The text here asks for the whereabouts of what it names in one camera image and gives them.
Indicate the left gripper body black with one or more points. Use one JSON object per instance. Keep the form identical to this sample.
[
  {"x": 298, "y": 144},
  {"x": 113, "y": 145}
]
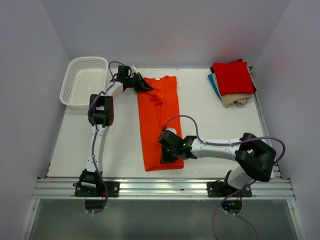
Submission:
[{"x": 134, "y": 82}]

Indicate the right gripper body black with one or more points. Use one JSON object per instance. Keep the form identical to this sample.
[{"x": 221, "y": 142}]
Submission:
[{"x": 174, "y": 151}]

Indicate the orange t shirt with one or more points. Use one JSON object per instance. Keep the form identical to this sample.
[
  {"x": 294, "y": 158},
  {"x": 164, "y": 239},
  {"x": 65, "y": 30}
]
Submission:
[{"x": 155, "y": 108}]

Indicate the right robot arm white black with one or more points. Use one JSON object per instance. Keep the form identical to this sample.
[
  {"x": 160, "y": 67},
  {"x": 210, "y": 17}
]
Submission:
[{"x": 254, "y": 156}]

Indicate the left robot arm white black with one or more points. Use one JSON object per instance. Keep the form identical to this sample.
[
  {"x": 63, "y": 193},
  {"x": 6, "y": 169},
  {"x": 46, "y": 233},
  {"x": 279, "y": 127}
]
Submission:
[{"x": 101, "y": 116}]

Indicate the white plastic basket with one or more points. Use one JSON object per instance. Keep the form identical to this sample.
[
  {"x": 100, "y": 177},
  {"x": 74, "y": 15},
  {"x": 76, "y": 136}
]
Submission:
[{"x": 84, "y": 76}]

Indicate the folded blue t shirt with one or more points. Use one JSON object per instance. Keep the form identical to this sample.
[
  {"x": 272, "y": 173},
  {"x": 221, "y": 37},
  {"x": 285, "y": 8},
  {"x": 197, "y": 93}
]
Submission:
[{"x": 211, "y": 78}]

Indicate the folded beige t shirt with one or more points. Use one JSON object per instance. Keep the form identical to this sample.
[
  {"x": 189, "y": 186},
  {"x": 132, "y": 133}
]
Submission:
[{"x": 238, "y": 99}]

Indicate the folded dark red t shirt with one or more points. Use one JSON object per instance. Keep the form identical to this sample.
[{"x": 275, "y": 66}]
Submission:
[{"x": 250, "y": 70}]

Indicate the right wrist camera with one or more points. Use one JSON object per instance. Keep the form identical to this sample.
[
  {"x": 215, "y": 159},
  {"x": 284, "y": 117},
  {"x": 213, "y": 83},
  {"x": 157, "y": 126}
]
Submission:
[{"x": 173, "y": 130}]

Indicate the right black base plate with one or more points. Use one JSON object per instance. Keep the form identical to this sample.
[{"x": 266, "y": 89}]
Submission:
[{"x": 219, "y": 189}]

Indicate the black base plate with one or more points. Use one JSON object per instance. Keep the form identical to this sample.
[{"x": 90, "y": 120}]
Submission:
[
  {"x": 219, "y": 189},
  {"x": 110, "y": 188}
]

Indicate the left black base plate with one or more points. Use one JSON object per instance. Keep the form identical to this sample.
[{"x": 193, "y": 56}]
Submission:
[{"x": 110, "y": 188}]

